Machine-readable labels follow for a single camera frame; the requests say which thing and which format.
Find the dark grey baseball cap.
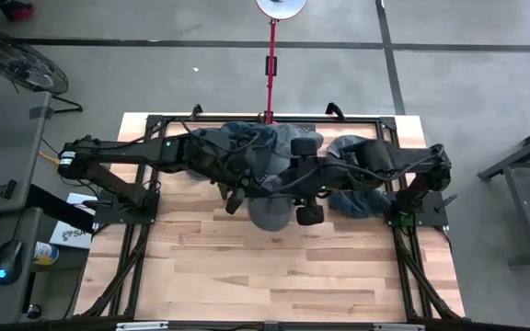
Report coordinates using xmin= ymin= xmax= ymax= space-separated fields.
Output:
xmin=221 ymin=120 xmax=273 ymax=153

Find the black perforated metal stand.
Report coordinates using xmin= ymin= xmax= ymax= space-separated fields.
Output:
xmin=216 ymin=121 xmax=320 ymax=202

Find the red pole stand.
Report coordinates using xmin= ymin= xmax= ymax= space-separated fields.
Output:
xmin=254 ymin=0 xmax=309 ymax=125

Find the white printed box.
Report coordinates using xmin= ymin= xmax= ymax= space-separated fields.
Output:
xmin=48 ymin=191 xmax=98 ymax=250

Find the black desk support bar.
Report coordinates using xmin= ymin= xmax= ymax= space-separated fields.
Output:
xmin=25 ymin=183 xmax=98 ymax=235

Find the white yellow can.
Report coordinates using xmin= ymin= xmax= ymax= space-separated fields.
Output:
xmin=32 ymin=240 xmax=60 ymax=267

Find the black wedge-shaped object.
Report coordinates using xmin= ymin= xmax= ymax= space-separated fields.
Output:
xmin=0 ymin=178 xmax=18 ymax=201

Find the grey desk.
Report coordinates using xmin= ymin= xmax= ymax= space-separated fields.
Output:
xmin=0 ymin=90 xmax=53 ymax=325

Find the black floor fan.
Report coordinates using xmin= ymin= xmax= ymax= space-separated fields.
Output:
xmin=0 ymin=17 xmax=85 ymax=115

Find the black computer mouse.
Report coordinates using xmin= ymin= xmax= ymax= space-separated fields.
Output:
xmin=0 ymin=238 xmax=25 ymax=286

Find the person's red black shoe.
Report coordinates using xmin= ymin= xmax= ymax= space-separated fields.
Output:
xmin=0 ymin=0 xmax=36 ymax=23

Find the black aluminium table frame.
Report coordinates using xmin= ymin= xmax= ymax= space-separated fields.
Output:
xmin=74 ymin=112 xmax=467 ymax=323

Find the silver metal bracket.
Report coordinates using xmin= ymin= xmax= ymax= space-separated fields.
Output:
xmin=373 ymin=323 xmax=426 ymax=331
xmin=115 ymin=321 xmax=169 ymax=331

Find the dark metal workbench frame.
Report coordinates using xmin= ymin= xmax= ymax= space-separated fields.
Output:
xmin=478 ymin=117 xmax=530 ymax=268

